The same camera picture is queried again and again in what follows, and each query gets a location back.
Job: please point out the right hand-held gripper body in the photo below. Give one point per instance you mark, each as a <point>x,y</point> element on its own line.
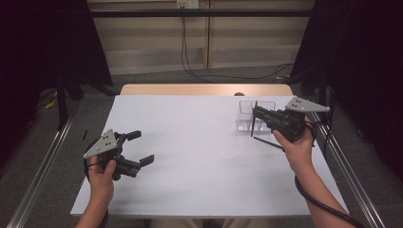
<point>286,122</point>

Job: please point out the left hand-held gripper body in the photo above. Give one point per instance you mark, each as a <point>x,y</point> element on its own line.
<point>109,152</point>

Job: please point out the clear plastic organizer box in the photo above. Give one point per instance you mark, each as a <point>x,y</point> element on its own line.
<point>244,123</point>

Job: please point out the person's left hand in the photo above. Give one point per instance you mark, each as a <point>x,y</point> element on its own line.
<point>101,182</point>

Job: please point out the person's right hand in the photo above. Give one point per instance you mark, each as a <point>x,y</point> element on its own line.
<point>297,152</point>

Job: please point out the yellow floor tape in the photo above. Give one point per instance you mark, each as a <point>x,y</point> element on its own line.
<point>50,104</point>

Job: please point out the black curtain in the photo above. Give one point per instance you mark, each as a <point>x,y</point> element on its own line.
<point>364,63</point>
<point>38,47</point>

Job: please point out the black stand post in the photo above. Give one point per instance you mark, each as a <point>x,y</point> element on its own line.
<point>322,91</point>
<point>61,104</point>

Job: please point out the metal floor rail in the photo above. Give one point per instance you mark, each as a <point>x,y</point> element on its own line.
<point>41,171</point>
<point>355,183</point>

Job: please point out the black horizontal frame bar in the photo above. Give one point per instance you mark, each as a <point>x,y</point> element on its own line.
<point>190,13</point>

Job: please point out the white wall outlet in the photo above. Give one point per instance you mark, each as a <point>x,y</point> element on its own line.
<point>187,3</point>

